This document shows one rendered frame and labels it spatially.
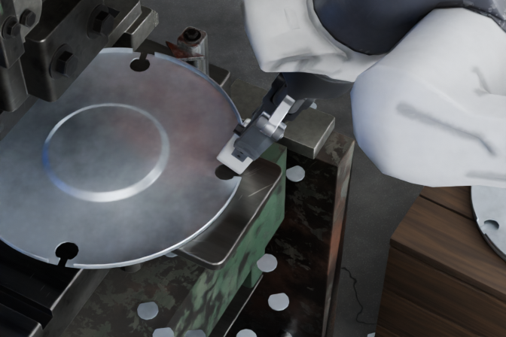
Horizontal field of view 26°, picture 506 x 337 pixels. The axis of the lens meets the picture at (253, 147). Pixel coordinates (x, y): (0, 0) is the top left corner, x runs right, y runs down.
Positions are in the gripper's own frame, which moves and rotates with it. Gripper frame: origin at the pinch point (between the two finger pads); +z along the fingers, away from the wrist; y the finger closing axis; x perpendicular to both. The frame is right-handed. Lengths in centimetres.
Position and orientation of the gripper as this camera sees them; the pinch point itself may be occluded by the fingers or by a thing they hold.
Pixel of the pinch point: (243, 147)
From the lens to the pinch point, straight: 108.6
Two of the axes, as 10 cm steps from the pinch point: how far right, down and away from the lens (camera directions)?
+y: 4.4, -6.9, 5.7
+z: -3.8, 4.4, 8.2
